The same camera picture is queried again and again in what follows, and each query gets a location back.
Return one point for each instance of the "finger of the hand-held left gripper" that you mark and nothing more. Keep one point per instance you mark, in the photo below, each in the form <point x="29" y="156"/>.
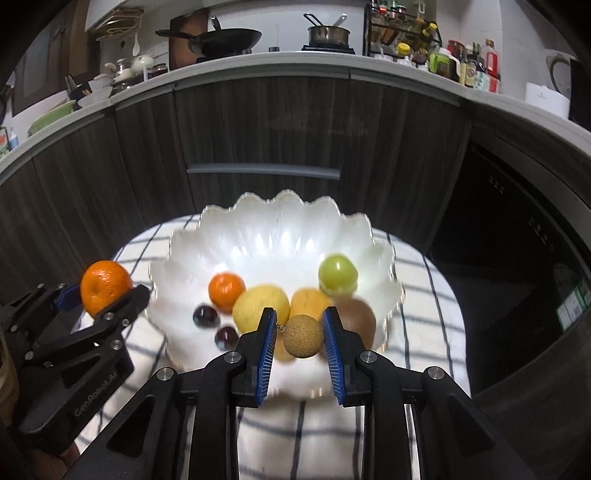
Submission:
<point x="122" y="310"/>
<point x="69" y="296"/>

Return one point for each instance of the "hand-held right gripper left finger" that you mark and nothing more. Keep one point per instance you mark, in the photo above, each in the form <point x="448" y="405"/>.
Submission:
<point x="267" y="350"/>

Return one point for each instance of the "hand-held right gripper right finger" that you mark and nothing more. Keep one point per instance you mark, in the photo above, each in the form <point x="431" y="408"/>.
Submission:
<point x="333" y="355"/>

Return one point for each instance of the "orange tangerine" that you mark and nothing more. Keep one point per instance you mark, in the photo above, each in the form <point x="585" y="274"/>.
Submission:
<point x="226" y="290"/>
<point x="106" y="288"/>

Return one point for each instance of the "brown longan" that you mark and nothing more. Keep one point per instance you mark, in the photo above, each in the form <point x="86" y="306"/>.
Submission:
<point x="302" y="335"/>

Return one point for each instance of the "dark purple plum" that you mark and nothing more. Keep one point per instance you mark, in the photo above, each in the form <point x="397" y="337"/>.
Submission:
<point x="205" y="316"/>
<point x="226" y="337"/>

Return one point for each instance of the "brown kiwi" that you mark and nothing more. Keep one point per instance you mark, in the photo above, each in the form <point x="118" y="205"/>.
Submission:
<point x="358" y="318"/>

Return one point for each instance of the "yellow lemon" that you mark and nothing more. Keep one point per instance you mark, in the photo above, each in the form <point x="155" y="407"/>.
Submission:
<point x="258" y="307"/>

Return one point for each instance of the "green apple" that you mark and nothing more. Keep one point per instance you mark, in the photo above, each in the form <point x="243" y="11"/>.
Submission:
<point x="337" y="272"/>

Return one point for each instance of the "white scalloped bowl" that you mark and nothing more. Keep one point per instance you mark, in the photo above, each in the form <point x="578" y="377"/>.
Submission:
<point x="277" y="230"/>

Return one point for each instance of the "yellow mango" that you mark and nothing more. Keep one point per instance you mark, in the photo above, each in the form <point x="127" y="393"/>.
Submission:
<point x="307" y="300"/>

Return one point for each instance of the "white checked cloth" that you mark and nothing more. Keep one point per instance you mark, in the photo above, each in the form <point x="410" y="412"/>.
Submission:
<point x="429" y="350"/>

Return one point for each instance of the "black built-in dishwasher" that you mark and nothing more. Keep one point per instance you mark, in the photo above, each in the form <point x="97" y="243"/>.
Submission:
<point x="508" y="277"/>

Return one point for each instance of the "pile of white dishes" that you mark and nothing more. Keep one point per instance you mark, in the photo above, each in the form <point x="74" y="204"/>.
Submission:
<point x="108" y="81"/>

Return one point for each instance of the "dark wood kitchen cabinet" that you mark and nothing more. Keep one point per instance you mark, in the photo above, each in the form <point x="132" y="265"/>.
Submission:
<point x="258" y="120"/>

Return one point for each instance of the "white teapot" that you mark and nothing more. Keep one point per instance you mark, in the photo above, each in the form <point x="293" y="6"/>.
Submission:
<point x="142" y="64"/>

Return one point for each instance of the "green white sticker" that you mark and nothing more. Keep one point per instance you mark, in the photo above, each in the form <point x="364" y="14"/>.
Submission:
<point x="575" y="304"/>

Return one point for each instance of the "white hanging spoon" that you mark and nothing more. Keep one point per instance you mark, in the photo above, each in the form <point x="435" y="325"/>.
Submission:
<point x="136" y="44"/>

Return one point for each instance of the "wooden cutting board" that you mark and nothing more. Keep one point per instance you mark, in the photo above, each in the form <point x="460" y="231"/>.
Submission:
<point x="184" y="27"/>

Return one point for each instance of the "black wok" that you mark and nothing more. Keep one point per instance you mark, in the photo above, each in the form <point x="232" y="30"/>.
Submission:
<point x="226" y="39"/>

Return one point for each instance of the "white countertop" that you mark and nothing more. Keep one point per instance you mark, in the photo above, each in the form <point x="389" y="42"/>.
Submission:
<point x="277" y="56"/>

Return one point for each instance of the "black portable stove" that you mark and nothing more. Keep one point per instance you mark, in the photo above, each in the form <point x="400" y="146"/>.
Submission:
<point x="328" y="47"/>

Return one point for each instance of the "row of condiment bottles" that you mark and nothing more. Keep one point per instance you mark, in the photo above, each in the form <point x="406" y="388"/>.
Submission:
<point x="466" y="69"/>

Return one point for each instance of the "steel saucepan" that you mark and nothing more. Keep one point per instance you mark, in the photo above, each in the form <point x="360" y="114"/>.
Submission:
<point x="330" y="33"/>

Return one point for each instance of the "black spice rack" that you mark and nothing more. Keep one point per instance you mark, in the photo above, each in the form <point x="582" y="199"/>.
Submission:
<point x="383" y="32"/>

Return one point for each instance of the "white small appliance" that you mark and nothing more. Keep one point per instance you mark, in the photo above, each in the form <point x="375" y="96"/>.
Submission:
<point x="547" y="99"/>

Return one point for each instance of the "black appliance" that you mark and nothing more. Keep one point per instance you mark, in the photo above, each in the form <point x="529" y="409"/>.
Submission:
<point x="581" y="92"/>

